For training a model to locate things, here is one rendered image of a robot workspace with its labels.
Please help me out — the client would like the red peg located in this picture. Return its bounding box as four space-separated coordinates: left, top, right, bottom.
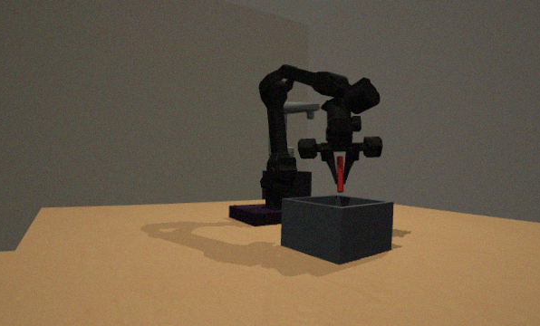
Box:
336 156 343 193

